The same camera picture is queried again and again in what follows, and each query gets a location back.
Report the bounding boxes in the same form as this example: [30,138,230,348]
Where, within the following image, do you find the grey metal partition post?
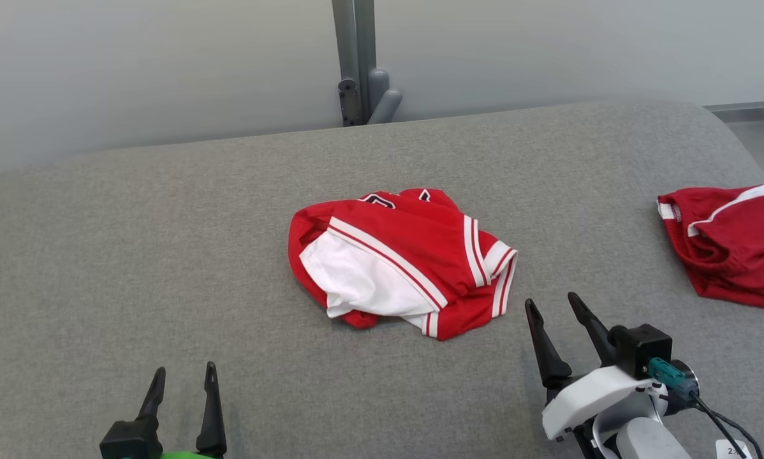
[331,0,377,128]

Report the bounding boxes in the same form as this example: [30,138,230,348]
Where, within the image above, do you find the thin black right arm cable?
[687,390,764,459]

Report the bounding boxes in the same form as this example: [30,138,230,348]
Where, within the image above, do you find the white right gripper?
[525,291,670,459]

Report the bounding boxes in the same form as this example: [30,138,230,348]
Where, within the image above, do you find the grey wall baseboard strip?
[704,100,764,124]

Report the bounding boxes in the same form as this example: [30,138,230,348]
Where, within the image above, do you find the dark red white-striped shorts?
[656,184,764,317]

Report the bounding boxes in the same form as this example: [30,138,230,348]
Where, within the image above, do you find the red white basketball jersey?
[287,187,519,342]

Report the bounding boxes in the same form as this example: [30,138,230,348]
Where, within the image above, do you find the grey fabric sofa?
[0,99,764,459]

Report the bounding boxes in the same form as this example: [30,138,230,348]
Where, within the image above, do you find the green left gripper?
[137,361,228,459]

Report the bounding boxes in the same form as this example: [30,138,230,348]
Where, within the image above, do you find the white paper cable tag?
[716,439,754,459]

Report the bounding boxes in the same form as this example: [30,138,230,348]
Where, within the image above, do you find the grey slanted rounded tube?
[369,88,404,126]

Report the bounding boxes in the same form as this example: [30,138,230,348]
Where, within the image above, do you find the grey upright rounded tube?
[367,68,390,122]

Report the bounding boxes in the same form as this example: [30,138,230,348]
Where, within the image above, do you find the teal right camera cable connector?
[647,357,686,391]

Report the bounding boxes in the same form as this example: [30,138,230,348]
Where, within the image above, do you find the dark grey post bracket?
[338,78,360,127]

